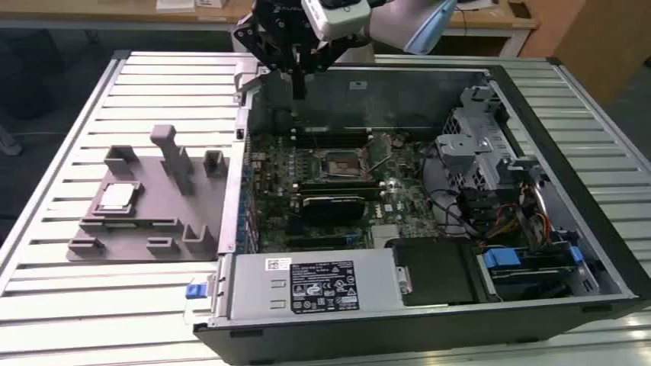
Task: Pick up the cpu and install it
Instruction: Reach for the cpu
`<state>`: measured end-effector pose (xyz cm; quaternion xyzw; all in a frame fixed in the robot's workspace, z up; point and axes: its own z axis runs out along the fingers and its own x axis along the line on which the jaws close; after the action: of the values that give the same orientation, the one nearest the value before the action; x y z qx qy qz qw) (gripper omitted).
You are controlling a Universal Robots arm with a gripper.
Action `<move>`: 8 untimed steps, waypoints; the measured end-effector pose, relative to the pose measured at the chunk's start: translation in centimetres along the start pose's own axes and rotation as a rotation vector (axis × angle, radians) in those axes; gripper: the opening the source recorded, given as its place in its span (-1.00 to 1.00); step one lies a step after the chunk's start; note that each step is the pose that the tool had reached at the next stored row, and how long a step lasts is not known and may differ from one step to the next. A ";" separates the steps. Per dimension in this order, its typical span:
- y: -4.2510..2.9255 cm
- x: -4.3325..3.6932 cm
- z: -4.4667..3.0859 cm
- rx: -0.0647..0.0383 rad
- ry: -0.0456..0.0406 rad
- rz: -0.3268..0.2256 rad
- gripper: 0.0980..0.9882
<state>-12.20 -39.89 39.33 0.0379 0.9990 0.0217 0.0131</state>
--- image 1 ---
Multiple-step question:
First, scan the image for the grey metal drive cage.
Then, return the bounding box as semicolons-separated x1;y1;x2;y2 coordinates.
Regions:
434;85;540;191

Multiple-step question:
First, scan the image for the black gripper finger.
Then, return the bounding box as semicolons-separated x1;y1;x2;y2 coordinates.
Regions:
233;21;301;101
300;34;357;101

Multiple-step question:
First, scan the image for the hard disk in blue carrier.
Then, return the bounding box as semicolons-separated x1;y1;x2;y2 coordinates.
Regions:
480;246;601;302

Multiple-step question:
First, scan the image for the CPU socket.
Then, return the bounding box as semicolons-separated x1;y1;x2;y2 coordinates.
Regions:
314;149;368;180

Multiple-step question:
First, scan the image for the green RAM stick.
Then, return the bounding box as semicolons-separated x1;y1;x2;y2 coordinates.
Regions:
104;219;153;230

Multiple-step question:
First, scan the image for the coloured wire bundle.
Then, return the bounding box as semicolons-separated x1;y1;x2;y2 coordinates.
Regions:
477;182;553;249

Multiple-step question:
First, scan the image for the metal socket cover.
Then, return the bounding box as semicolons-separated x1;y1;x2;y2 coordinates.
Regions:
357;135;396;169

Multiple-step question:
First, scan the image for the black looped wire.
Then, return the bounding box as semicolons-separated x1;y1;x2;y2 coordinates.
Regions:
425;188;478;237

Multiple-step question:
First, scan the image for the grey parts rack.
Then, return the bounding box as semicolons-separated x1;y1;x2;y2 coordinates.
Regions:
65;124;229;264

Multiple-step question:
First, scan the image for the silver power supply unit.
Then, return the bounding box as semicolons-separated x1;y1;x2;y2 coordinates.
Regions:
222;249;408;321

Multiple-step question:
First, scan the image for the black open PC case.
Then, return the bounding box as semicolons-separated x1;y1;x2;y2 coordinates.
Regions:
192;60;651;366

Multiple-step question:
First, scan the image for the wooden cabinet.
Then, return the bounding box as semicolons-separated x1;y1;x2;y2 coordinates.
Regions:
517;0;651;106

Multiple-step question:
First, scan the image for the black graphics card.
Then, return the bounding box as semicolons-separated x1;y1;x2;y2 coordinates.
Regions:
300;194;366;223

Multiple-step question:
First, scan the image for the wooden desk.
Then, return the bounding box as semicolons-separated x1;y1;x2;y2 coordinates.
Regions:
0;0;541;58

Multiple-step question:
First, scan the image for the white stand foot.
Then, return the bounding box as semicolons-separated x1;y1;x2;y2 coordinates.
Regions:
0;125;23;156

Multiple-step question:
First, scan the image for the silver finned heatsink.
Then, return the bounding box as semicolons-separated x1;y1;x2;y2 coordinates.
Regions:
373;224;402;249

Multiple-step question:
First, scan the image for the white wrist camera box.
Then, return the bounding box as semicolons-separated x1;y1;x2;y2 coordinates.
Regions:
300;0;370;41

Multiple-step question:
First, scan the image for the silver square CPU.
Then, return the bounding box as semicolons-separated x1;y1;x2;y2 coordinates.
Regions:
98;183;141;210

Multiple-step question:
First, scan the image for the green motherboard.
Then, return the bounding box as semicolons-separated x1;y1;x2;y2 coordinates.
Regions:
242;131;442;255

